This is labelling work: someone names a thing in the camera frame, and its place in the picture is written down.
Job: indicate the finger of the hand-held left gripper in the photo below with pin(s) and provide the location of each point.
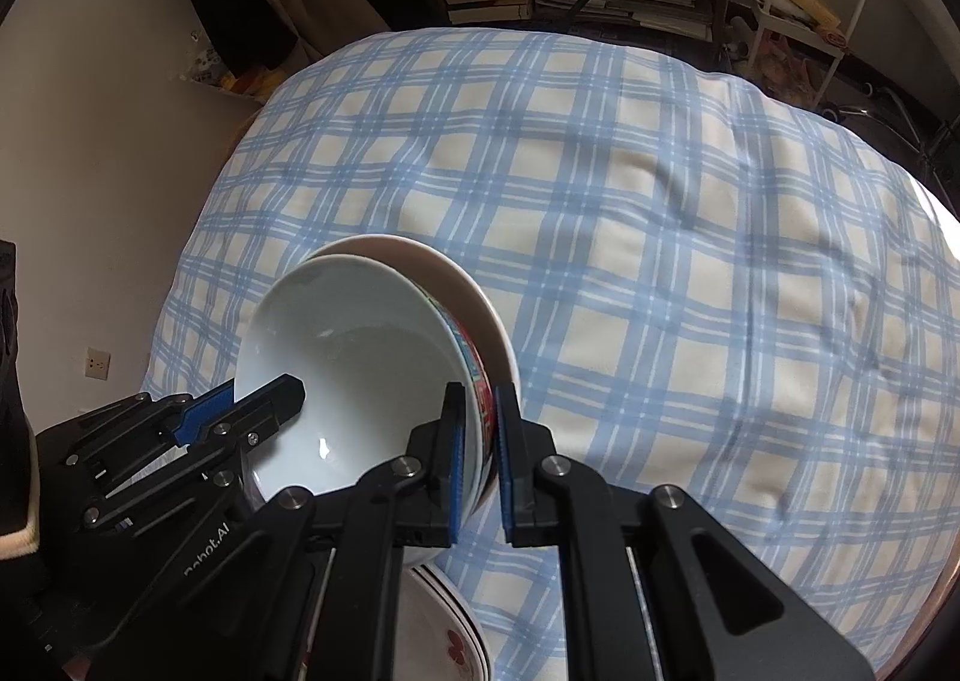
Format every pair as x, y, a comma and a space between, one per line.
206, 415
270, 403

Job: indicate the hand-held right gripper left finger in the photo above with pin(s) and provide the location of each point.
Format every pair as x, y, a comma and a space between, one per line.
453, 478

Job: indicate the white bowl red print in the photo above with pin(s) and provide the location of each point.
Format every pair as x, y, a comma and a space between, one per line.
457, 291

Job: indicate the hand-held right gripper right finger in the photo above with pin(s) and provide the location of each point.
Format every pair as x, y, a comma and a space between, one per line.
506, 486

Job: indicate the blue plaid blanket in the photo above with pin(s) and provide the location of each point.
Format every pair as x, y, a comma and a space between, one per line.
675, 276

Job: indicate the white cherry plate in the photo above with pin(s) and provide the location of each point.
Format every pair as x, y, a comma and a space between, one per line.
486, 660
435, 621

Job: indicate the wall socket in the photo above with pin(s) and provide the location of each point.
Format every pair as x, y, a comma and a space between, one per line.
97, 363

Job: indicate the large red patterned bowl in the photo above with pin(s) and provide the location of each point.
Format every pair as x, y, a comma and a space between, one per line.
352, 366

